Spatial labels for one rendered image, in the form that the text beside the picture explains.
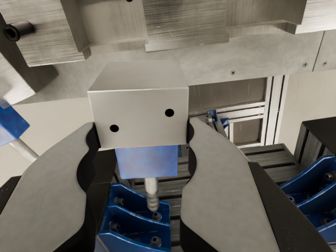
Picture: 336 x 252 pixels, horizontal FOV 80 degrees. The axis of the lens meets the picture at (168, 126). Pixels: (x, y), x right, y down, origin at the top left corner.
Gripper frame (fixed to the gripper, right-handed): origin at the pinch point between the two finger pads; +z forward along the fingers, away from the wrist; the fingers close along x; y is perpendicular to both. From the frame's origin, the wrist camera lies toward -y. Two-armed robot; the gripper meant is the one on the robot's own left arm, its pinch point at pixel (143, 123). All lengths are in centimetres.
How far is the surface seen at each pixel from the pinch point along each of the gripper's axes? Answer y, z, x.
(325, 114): 55, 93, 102
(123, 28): -4.2, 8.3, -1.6
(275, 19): -4.6, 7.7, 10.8
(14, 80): 0.2, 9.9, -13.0
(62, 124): 58, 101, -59
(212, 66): 1.0, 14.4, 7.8
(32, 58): -2.6, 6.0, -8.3
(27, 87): 1.0, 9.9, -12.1
